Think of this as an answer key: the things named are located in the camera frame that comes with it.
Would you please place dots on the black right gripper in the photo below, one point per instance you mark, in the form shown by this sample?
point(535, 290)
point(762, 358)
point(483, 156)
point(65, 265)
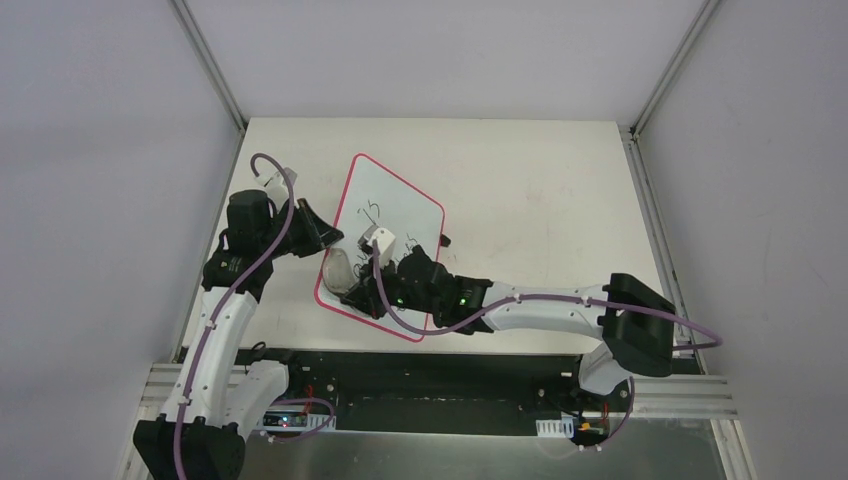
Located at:
point(374, 285)

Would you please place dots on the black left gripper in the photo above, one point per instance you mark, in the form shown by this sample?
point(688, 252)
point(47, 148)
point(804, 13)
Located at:
point(299, 227)

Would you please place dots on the grey eraser cloth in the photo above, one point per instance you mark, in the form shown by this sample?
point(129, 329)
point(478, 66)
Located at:
point(338, 276)

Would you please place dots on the pink-framed whiteboard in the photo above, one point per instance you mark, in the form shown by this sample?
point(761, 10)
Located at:
point(374, 194)

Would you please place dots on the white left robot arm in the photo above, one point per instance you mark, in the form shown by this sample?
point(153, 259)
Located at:
point(203, 427)

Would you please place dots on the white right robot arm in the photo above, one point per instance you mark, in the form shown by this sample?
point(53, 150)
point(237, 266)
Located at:
point(632, 324)

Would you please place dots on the left controller board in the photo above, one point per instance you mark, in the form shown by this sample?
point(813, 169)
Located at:
point(292, 421)

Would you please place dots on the controller board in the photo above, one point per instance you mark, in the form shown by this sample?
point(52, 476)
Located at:
point(581, 431)
point(292, 421)

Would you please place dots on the right controller board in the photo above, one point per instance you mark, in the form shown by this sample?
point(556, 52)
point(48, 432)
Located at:
point(581, 431)

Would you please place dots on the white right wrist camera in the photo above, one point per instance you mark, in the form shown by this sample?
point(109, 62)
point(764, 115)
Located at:
point(383, 238)

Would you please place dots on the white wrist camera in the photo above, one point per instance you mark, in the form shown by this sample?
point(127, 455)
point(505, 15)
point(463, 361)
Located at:
point(383, 238)
point(276, 185)

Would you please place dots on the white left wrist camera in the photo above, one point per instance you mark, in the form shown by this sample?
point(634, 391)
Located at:
point(276, 185)

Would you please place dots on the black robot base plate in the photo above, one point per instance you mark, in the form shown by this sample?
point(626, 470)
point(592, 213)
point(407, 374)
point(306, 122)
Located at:
point(437, 393)

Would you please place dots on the aluminium frame post left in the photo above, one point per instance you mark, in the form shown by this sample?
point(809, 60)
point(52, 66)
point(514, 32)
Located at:
point(202, 50)

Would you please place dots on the aluminium frame post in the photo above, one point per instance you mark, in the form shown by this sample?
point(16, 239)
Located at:
point(202, 50)
point(675, 66)

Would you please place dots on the aluminium frame rail front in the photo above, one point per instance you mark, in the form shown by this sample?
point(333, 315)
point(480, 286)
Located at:
point(701, 397)

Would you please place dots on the aluminium frame post right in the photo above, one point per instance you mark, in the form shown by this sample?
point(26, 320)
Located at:
point(675, 66)

